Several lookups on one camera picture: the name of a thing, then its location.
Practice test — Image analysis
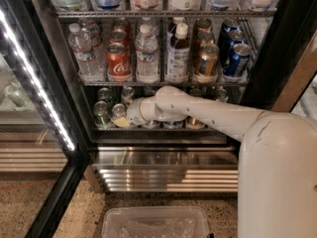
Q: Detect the green can back left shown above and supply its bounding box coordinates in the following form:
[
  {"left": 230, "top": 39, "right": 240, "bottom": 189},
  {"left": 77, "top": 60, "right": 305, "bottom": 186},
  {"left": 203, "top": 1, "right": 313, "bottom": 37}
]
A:
[{"left": 97, "top": 87, "right": 113, "bottom": 105}]

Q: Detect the gold can middle back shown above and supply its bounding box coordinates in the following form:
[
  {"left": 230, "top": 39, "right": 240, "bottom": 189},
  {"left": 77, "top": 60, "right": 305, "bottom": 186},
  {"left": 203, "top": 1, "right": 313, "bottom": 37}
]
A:
[{"left": 193, "top": 18, "right": 212, "bottom": 34}]

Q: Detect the brown tea bottle front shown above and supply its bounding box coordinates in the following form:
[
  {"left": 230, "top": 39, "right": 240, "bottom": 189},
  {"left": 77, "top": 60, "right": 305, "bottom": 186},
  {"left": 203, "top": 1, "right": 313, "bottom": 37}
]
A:
[{"left": 165, "top": 23, "right": 189, "bottom": 83}]

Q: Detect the gold can middle front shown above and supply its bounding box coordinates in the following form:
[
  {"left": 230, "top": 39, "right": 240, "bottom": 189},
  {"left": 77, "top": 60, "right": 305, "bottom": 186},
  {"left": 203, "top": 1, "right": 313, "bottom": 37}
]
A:
[{"left": 194, "top": 44, "right": 219, "bottom": 83}]

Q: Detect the clear plastic bin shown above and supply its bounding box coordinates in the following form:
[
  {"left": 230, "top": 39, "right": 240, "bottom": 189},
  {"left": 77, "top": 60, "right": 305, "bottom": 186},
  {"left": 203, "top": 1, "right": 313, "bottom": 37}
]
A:
[{"left": 102, "top": 206, "right": 210, "bottom": 238}]

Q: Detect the green can front left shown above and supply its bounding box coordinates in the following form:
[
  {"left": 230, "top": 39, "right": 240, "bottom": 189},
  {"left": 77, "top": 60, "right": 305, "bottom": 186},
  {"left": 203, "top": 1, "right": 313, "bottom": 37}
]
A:
[{"left": 93, "top": 101, "right": 113, "bottom": 129}]

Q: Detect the water bottle back left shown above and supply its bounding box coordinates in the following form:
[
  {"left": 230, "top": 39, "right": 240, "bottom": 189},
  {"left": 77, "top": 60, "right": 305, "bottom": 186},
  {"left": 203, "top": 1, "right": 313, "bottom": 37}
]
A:
[{"left": 79, "top": 18, "right": 105, "bottom": 70}]

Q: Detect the brown tea bottle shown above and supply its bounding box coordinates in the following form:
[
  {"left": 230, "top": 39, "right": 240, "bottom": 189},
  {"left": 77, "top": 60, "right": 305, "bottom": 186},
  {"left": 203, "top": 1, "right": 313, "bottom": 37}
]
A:
[
  {"left": 167, "top": 17, "right": 185, "bottom": 38},
  {"left": 165, "top": 23, "right": 189, "bottom": 83}
]

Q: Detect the silver green 7up can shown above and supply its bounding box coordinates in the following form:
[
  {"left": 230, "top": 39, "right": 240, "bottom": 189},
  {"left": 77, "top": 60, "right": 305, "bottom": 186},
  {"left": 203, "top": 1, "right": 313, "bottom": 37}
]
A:
[{"left": 111, "top": 103, "right": 126, "bottom": 119}]

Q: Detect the red coca-cola can front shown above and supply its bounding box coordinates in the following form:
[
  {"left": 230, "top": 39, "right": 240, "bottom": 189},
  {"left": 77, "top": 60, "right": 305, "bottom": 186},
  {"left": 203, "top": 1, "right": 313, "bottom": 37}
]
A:
[{"left": 106, "top": 43, "right": 131, "bottom": 81}]

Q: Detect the water bottle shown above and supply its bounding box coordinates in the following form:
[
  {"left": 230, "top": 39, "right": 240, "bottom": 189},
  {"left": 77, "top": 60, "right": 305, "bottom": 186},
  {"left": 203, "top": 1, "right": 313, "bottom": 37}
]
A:
[
  {"left": 138, "top": 17, "right": 159, "bottom": 36},
  {"left": 68, "top": 23, "right": 100, "bottom": 81},
  {"left": 135, "top": 24, "right": 159, "bottom": 83},
  {"left": 79, "top": 18, "right": 105, "bottom": 70}
]

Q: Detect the steel fridge base grille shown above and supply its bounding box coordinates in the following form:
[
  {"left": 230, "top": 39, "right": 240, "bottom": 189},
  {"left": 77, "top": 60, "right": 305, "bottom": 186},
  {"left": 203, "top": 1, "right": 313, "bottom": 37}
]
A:
[{"left": 84, "top": 146, "right": 238, "bottom": 193}]

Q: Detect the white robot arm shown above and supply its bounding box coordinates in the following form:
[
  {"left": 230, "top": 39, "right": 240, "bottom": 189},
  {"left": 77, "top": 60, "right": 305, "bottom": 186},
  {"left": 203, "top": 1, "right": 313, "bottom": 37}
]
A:
[{"left": 119, "top": 86, "right": 317, "bottom": 238}]

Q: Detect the wire shelf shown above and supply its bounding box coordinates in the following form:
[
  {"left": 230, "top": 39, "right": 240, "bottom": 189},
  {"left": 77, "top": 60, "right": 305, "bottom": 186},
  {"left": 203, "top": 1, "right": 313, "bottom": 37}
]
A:
[
  {"left": 56, "top": 10, "right": 276, "bottom": 19},
  {"left": 81, "top": 81, "right": 247, "bottom": 87}
]

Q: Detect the water bottle centre back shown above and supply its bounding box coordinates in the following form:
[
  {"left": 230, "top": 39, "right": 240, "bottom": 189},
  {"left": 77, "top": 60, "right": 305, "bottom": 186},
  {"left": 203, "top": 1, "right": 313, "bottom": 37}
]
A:
[{"left": 138, "top": 17, "right": 159, "bottom": 36}]

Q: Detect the red coca-cola can middle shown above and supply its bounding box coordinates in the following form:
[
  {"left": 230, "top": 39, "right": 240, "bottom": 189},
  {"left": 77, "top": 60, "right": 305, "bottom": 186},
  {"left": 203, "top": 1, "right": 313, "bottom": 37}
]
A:
[{"left": 109, "top": 30, "right": 129, "bottom": 48}]

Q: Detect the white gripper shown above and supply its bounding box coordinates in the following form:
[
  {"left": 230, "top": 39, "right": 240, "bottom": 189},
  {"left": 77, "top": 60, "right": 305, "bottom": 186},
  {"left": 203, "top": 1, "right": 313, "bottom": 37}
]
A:
[{"left": 111, "top": 98, "right": 143, "bottom": 128}]

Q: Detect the gold can bottom front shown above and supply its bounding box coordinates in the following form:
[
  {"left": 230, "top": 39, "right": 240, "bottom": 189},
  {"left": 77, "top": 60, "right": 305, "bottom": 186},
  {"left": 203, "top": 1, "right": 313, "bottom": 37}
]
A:
[{"left": 186, "top": 116, "right": 205, "bottom": 129}]

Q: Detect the upper wire shelf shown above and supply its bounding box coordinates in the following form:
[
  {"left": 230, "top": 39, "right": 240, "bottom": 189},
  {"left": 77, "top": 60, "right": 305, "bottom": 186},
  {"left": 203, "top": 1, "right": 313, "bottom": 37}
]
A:
[{"left": 56, "top": 10, "right": 276, "bottom": 19}]

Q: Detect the blue can middle back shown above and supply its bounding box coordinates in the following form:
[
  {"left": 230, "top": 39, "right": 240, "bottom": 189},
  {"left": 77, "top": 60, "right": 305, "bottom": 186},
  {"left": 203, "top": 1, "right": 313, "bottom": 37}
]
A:
[{"left": 220, "top": 18, "right": 242, "bottom": 36}]

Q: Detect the glass fridge door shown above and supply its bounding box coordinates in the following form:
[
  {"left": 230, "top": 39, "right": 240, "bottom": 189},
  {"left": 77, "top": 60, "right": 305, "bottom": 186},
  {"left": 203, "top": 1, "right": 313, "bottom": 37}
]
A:
[{"left": 0, "top": 0, "right": 90, "bottom": 238}]

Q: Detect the water bottle front left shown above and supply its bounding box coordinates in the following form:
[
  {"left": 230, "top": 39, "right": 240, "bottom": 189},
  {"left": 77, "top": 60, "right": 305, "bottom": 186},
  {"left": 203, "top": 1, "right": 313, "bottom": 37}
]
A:
[{"left": 68, "top": 23, "right": 100, "bottom": 81}]

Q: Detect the silver can right back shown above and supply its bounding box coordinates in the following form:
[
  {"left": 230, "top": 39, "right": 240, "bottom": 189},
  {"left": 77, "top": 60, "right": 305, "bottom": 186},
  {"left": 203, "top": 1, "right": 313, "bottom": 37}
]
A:
[{"left": 213, "top": 88, "right": 228, "bottom": 102}]

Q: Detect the white led light strip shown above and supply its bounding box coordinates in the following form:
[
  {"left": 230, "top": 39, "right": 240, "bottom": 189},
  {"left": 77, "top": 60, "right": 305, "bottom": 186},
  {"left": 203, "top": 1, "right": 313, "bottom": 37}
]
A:
[{"left": 0, "top": 10, "right": 75, "bottom": 151}]

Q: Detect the water bottle centre front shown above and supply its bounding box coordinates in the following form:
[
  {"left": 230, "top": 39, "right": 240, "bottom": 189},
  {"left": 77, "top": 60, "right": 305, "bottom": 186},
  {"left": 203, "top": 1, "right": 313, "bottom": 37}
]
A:
[{"left": 135, "top": 24, "right": 159, "bottom": 83}]

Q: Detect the red coca-cola can back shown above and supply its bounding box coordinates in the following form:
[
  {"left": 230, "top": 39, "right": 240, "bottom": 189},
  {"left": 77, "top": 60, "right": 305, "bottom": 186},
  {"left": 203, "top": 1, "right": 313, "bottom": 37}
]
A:
[{"left": 113, "top": 19, "right": 131, "bottom": 34}]

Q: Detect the gold can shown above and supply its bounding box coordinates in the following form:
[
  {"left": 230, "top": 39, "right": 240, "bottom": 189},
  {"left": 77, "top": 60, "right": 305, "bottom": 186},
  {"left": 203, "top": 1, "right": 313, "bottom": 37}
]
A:
[
  {"left": 195, "top": 31, "right": 215, "bottom": 50},
  {"left": 194, "top": 44, "right": 219, "bottom": 83},
  {"left": 193, "top": 18, "right": 212, "bottom": 34},
  {"left": 189, "top": 88, "right": 202, "bottom": 97},
  {"left": 186, "top": 116, "right": 205, "bottom": 129}
]

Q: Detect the silver can second row back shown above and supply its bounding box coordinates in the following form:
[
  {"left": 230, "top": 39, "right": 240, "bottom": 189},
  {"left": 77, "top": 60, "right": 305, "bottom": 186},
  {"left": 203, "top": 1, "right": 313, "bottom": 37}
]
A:
[{"left": 121, "top": 86, "right": 135, "bottom": 104}]

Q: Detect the gold can bottom back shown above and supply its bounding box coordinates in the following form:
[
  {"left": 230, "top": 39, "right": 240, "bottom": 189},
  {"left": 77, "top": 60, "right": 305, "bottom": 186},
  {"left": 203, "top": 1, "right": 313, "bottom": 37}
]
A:
[{"left": 189, "top": 88, "right": 202, "bottom": 97}]

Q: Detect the red coca-cola can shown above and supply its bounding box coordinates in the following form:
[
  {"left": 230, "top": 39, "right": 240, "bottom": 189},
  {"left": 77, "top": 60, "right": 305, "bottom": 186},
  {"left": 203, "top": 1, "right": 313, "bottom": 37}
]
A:
[
  {"left": 113, "top": 19, "right": 131, "bottom": 34},
  {"left": 106, "top": 43, "right": 131, "bottom": 81},
  {"left": 109, "top": 30, "right": 129, "bottom": 48}
]

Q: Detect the brown tea bottle back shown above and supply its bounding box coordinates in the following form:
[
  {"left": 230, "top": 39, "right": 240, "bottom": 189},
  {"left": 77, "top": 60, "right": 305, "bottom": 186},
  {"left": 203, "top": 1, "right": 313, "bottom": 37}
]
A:
[{"left": 167, "top": 17, "right": 185, "bottom": 38}]

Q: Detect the blue can middle front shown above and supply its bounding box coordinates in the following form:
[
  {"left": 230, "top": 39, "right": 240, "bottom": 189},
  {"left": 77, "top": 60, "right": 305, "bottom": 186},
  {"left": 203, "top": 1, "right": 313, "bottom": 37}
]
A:
[{"left": 223, "top": 44, "right": 252, "bottom": 82}]

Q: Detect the middle wire shelf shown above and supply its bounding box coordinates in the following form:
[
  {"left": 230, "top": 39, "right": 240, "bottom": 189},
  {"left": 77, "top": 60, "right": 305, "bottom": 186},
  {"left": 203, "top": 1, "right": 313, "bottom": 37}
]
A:
[{"left": 81, "top": 81, "right": 247, "bottom": 87}]

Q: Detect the blue pepsi can front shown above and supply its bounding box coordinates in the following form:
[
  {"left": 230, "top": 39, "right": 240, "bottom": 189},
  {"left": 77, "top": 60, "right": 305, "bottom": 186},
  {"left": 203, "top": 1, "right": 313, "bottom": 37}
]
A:
[{"left": 144, "top": 120, "right": 159, "bottom": 129}]

